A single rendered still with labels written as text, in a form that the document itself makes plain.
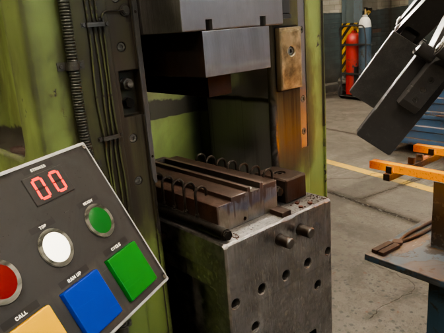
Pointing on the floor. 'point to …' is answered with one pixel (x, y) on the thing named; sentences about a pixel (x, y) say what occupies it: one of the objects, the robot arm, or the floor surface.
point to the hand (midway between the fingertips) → (374, 108)
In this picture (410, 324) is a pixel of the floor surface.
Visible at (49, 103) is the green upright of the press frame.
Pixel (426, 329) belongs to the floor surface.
